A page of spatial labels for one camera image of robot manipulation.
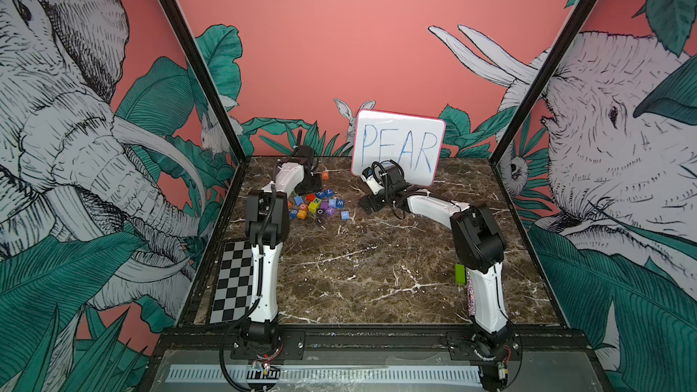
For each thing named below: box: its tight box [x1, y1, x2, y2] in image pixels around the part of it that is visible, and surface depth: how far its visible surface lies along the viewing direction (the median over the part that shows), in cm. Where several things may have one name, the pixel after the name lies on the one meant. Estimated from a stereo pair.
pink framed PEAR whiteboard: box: [351, 108, 447, 187], surface depth 108 cm
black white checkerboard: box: [209, 240, 255, 324], surface depth 83 cm
